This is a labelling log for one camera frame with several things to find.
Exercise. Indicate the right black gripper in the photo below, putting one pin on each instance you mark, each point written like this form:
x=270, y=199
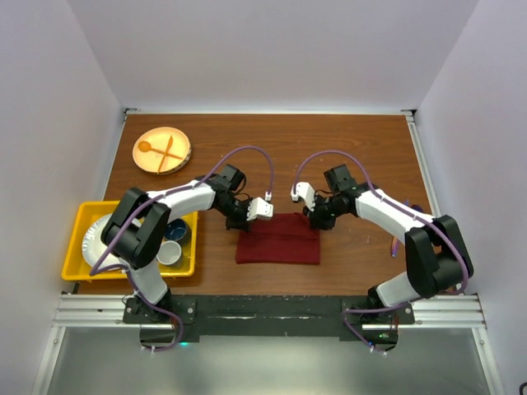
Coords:
x=314, y=220

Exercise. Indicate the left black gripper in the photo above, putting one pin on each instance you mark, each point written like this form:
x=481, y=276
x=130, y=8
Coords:
x=241, y=224

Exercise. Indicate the dark red cloth napkin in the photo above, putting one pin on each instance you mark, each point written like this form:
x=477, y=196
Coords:
x=287, y=238

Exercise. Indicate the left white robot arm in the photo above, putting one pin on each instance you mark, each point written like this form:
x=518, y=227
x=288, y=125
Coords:
x=136, y=229

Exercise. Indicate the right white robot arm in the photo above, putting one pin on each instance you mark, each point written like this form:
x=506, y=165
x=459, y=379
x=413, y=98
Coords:
x=436, y=257

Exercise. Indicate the dark blue mug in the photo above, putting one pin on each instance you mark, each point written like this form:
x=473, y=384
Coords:
x=179, y=231

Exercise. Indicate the grey white mug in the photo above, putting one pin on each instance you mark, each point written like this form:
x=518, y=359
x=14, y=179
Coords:
x=169, y=254

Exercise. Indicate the purple iridescent utensil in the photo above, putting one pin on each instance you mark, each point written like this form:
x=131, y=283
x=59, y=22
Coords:
x=414, y=207

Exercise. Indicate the orange plastic fork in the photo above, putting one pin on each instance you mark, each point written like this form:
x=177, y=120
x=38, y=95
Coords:
x=165, y=154

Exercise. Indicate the orange round plate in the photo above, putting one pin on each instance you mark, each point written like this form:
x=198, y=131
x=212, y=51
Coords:
x=158, y=138

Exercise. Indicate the orange plastic spoon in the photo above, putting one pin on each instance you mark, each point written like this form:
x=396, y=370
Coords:
x=145, y=146

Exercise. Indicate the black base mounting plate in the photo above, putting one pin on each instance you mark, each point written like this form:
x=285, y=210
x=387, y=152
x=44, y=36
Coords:
x=287, y=316

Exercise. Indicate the white paper plate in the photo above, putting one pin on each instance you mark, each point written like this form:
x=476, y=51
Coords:
x=93, y=247

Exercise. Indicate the yellow plastic bin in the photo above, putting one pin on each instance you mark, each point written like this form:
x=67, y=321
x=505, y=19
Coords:
x=76, y=268

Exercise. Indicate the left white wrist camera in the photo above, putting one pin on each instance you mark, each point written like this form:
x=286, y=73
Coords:
x=259, y=209

